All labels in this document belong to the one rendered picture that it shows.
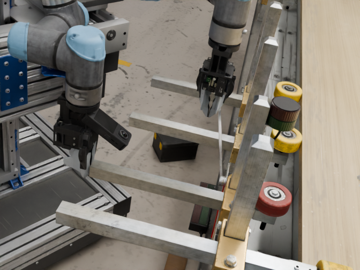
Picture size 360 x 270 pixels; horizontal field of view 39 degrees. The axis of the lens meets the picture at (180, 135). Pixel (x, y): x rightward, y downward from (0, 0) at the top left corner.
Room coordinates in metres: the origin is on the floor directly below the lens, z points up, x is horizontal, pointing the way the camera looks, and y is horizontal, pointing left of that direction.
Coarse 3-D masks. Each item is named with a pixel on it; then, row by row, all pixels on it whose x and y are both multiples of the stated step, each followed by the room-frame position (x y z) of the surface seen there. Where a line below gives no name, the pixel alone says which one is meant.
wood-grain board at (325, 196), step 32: (320, 0) 2.23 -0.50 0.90; (352, 0) 2.32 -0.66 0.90; (320, 32) 1.85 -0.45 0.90; (352, 32) 1.92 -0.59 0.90; (320, 64) 1.56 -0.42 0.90; (352, 64) 1.62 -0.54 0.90; (320, 96) 1.34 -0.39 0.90; (352, 96) 1.38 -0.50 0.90; (320, 128) 1.16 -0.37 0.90; (352, 128) 1.19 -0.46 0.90; (320, 160) 1.01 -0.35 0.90; (352, 160) 1.04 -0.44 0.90; (320, 192) 0.89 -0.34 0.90; (352, 192) 0.91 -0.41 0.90; (320, 224) 0.78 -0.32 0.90; (352, 224) 0.80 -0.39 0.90; (320, 256) 0.69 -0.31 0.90; (352, 256) 0.71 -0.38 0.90
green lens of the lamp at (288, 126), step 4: (268, 116) 0.88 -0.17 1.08; (268, 120) 0.88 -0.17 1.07; (272, 120) 0.87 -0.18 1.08; (276, 120) 0.86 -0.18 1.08; (268, 124) 0.87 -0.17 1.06; (272, 124) 0.87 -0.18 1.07; (276, 124) 0.86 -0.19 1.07; (280, 124) 0.86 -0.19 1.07; (284, 124) 0.86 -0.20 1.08; (288, 124) 0.86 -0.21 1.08; (292, 124) 0.87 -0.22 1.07; (276, 128) 0.86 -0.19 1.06; (280, 128) 0.86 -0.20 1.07; (284, 128) 0.86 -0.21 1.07; (288, 128) 0.86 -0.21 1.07; (292, 128) 0.87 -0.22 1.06
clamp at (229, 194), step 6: (228, 180) 0.91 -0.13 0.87; (228, 186) 0.88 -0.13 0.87; (228, 192) 0.86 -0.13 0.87; (234, 192) 0.87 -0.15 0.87; (228, 198) 0.84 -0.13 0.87; (222, 204) 0.82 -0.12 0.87; (228, 204) 0.82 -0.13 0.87; (222, 210) 0.81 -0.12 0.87; (228, 210) 0.81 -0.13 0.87; (222, 216) 0.81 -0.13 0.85
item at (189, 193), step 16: (96, 160) 0.90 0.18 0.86; (96, 176) 0.87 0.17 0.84; (112, 176) 0.87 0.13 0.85; (128, 176) 0.86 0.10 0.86; (144, 176) 0.87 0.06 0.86; (160, 176) 0.88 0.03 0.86; (160, 192) 0.86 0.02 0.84; (176, 192) 0.85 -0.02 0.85; (192, 192) 0.85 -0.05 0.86; (208, 192) 0.86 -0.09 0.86; (256, 208) 0.84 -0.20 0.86
